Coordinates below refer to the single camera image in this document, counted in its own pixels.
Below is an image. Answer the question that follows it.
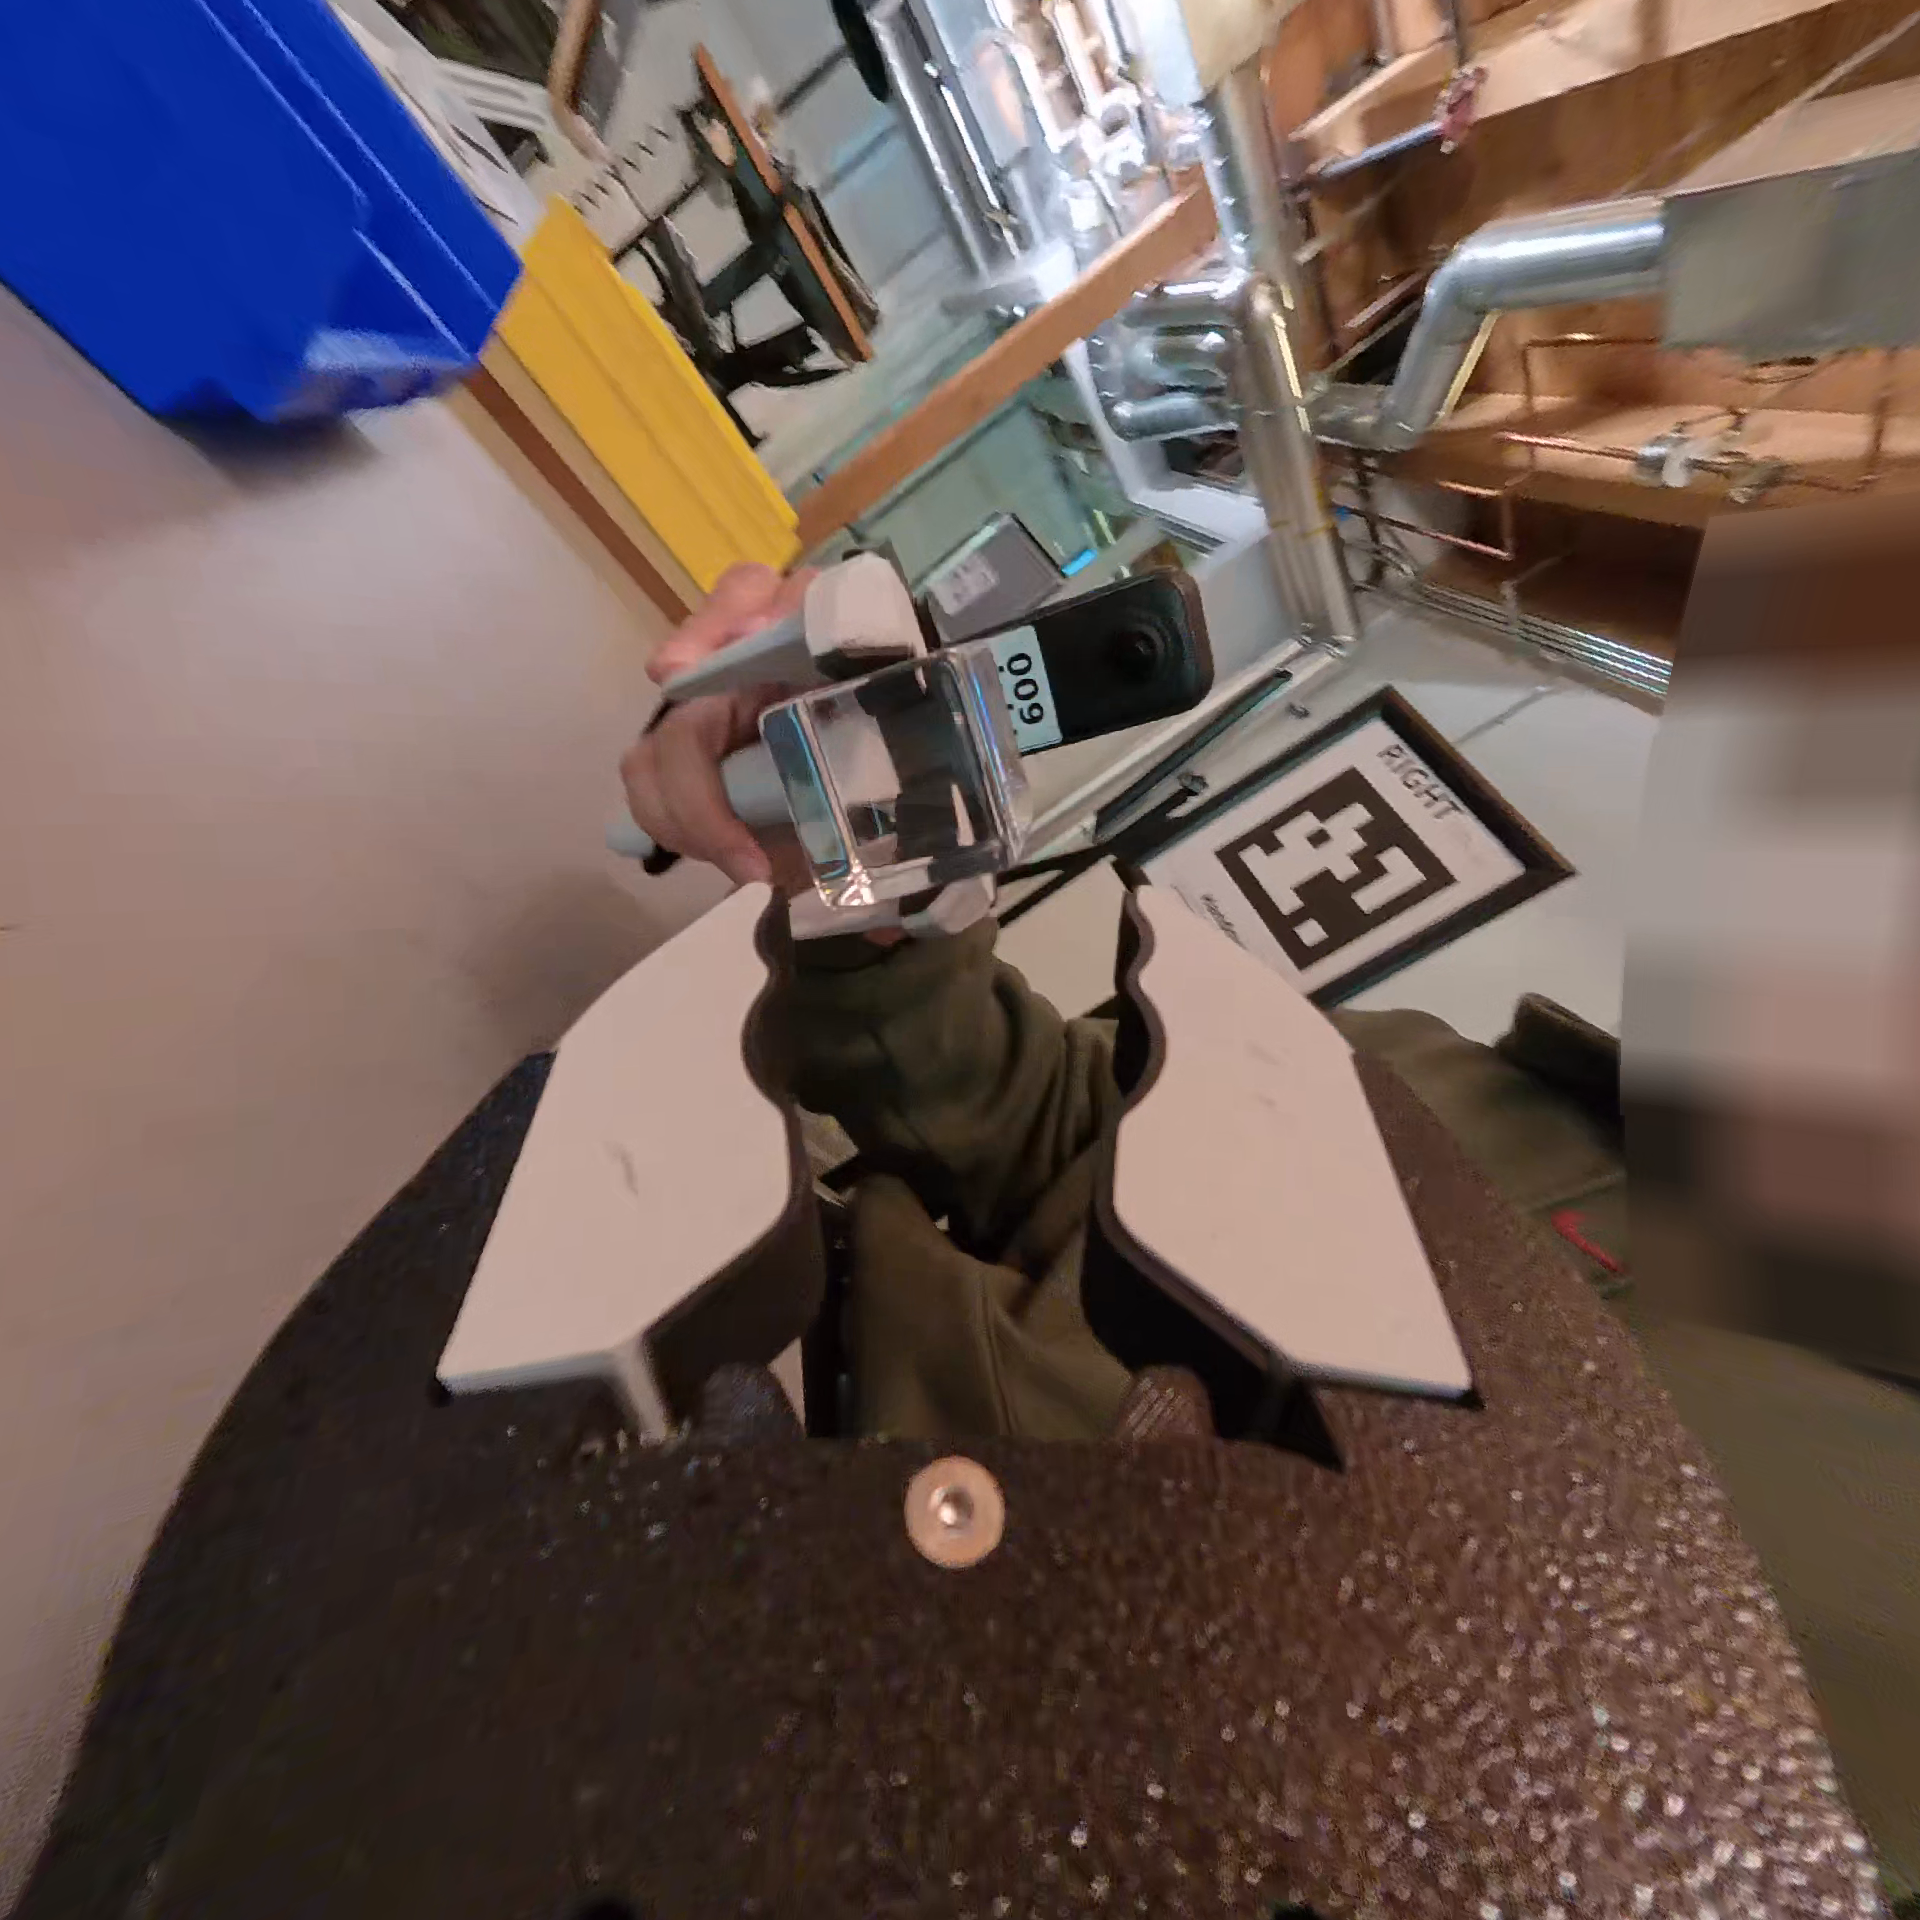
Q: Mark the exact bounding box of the clear acrylic cube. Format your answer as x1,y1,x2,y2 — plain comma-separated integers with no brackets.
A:
758,646,1039,912

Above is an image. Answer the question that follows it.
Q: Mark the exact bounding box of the person's right hand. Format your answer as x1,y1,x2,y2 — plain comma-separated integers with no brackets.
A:
622,569,917,947

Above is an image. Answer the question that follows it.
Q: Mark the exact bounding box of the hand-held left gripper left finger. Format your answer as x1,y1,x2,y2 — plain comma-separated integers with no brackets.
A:
438,881,830,1443

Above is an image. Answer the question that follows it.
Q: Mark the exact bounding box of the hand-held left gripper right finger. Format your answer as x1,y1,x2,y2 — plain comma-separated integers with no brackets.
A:
1081,884,1476,1422

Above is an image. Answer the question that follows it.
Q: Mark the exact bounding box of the person's right forearm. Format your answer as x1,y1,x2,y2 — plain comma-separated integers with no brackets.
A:
746,915,1151,1450

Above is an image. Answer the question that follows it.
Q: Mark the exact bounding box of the blue divided plastic bin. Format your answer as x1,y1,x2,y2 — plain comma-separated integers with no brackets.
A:
0,0,523,428

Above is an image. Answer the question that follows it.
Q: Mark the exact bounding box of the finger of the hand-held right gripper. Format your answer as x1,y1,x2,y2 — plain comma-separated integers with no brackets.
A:
806,549,920,676
789,868,996,941

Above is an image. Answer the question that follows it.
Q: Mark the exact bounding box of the yellow plastic bin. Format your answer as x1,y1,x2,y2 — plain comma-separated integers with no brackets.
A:
495,195,806,604

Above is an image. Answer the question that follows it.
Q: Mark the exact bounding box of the silver ventilation duct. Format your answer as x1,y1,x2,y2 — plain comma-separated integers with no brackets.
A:
1086,64,1668,655

